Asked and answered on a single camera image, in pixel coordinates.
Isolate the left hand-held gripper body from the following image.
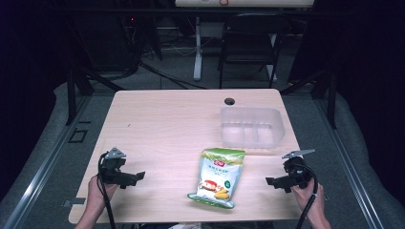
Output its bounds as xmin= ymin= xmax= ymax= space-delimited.
xmin=99 ymin=146 xmax=129 ymax=186

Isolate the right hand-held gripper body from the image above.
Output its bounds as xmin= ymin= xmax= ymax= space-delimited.
xmin=281 ymin=149 xmax=317 ymax=191

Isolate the person's right hand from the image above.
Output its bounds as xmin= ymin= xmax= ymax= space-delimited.
xmin=290 ymin=183 xmax=326 ymax=218

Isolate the person's left hand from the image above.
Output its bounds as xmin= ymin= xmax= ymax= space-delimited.
xmin=87 ymin=174 xmax=120 ymax=209

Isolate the green and white snack bag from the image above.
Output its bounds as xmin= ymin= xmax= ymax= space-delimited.
xmin=186 ymin=147 xmax=246 ymax=210

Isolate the clear plastic container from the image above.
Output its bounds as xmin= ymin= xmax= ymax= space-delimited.
xmin=220 ymin=106 xmax=287 ymax=150

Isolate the black metal stand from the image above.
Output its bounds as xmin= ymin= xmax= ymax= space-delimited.
xmin=64 ymin=61 xmax=126 ymax=127
xmin=279 ymin=66 xmax=339 ymax=130

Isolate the white desk leg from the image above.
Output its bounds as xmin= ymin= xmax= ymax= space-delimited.
xmin=192 ymin=15 xmax=205 ymax=82

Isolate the black folding chair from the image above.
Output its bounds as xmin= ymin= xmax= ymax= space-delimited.
xmin=217 ymin=12 xmax=290 ymax=91

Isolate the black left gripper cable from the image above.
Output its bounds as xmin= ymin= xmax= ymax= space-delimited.
xmin=96 ymin=152 xmax=117 ymax=229

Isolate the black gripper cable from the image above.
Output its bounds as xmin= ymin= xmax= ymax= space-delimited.
xmin=96 ymin=152 xmax=117 ymax=229
xmin=295 ymin=162 xmax=320 ymax=229

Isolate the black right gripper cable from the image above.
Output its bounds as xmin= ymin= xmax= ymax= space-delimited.
xmin=295 ymin=162 xmax=320 ymax=229

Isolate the metal floor rail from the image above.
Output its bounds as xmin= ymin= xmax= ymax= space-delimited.
xmin=2 ymin=94 xmax=92 ymax=229
xmin=313 ymin=94 xmax=385 ymax=229

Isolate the black floor cable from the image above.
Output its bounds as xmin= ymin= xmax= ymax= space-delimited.
xmin=139 ymin=60 xmax=209 ymax=91

